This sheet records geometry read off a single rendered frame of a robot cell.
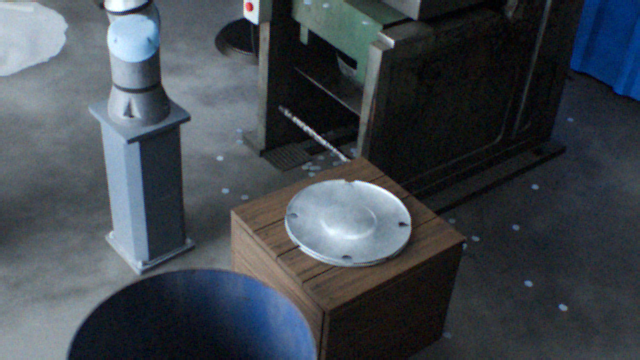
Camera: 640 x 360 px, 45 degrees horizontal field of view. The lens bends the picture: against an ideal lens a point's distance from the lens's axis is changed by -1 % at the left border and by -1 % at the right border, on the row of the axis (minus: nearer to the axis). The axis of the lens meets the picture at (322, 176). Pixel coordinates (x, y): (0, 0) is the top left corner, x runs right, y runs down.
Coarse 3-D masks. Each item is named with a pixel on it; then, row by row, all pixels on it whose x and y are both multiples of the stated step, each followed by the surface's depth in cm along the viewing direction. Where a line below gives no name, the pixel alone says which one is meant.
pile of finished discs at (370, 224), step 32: (320, 192) 187; (352, 192) 188; (384, 192) 189; (288, 224) 177; (320, 224) 178; (352, 224) 178; (384, 224) 179; (320, 256) 169; (352, 256) 170; (384, 256) 170
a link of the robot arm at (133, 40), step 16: (128, 16) 183; (144, 16) 183; (112, 32) 178; (128, 32) 178; (144, 32) 179; (112, 48) 178; (128, 48) 176; (144, 48) 178; (112, 64) 182; (128, 64) 179; (144, 64) 180; (128, 80) 181; (144, 80) 182
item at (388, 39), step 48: (528, 0) 219; (576, 0) 235; (384, 48) 192; (432, 48) 203; (480, 48) 218; (528, 48) 232; (384, 96) 201; (432, 96) 216; (480, 96) 233; (528, 96) 251; (384, 144) 214; (432, 144) 230; (480, 144) 248; (528, 144) 265; (432, 192) 242; (480, 192) 249
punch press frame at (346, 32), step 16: (304, 0) 221; (320, 0) 215; (336, 0) 209; (352, 0) 207; (368, 0) 208; (496, 0) 222; (304, 16) 223; (320, 16) 217; (336, 16) 211; (352, 16) 206; (368, 16) 201; (384, 16) 201; (400, 16) 202; (448, 16) 212; (304, 32) 226; (320, 32) 220; (336, 32) 214; (352, 32) 208; (368, 32) 203; (352, 48) 210; (368, 48) 205; (288, 112) 247; (304, 128) 241
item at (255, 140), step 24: (288, 0) 228; (264, 24) 231; (288, 24) 235; (264, 48) 235; (288, 48) 240; (312, 48) 245; (264, 72) 240; (288, 72) 244; (264, 96) 245; (288, 96) 250; (312, 96) 258; (264, 120) 250; (288, 120) 256; (312, 120) 265; (336, 120) 271; (264, 144) 255
